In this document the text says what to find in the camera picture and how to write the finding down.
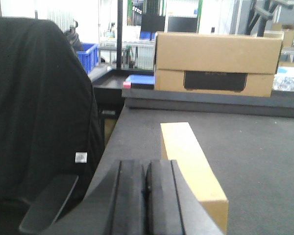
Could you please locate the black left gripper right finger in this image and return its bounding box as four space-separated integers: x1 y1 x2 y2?
145 160 223 235

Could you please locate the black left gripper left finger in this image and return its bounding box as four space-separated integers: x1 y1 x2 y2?
43 160 147 235

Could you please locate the small brown cardboard package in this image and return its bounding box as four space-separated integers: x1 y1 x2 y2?
160 122 229 234

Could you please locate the large cardboard box with window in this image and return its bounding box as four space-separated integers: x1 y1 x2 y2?
154 31 284 97

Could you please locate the black chair armrest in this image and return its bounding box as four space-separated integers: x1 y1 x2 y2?
19 174 79 235

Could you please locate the black fabric office chair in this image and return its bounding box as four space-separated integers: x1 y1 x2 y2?
0 17 103 235

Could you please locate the black side table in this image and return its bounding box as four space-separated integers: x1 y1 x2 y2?
92 69 153 144

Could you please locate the blue folder with pink block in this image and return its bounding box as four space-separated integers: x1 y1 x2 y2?
123 74 155 90

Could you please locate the blue plastic crate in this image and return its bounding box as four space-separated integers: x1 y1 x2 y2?
77 43 99 74

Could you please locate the black computer monitor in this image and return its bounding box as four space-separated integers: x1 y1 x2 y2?
141 14 197 33

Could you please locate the grey raised table rail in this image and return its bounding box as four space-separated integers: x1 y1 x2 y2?
122 89 294 118

